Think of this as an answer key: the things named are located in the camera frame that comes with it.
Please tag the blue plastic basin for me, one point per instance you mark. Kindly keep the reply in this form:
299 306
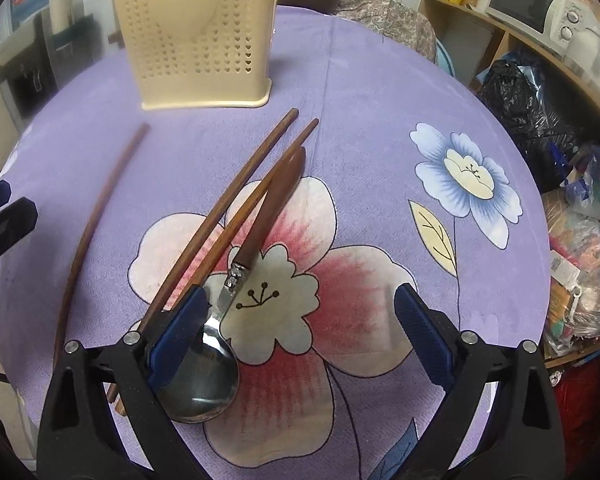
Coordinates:
445 60

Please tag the floral patterned cloth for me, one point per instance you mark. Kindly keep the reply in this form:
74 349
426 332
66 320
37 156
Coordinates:
385 17

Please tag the cream plastic utensil holder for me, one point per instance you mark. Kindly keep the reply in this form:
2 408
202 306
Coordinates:
200 60

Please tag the water dispenser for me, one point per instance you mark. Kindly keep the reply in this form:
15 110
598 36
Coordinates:
30 75

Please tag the wooden shelf unit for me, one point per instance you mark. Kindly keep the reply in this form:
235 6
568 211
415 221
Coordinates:
432 15

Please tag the red bag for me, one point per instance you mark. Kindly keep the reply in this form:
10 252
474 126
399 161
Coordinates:
585 395

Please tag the white microwave oven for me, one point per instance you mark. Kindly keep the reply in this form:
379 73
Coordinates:
525 2

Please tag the purple floral tablecloth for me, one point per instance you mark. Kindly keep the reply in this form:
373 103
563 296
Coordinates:
380 135

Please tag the black plastic bag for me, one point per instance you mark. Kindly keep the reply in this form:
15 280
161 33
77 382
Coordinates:
520 100

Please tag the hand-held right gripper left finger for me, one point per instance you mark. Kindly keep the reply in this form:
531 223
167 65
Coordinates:
177 340

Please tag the white electric kettle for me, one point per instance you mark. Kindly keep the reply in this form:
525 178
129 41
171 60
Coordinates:
587 45

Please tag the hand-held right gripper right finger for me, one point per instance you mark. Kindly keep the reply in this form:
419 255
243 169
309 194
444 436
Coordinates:
422 335

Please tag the cream paper roll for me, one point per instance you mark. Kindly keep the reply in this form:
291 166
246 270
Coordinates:
60 10

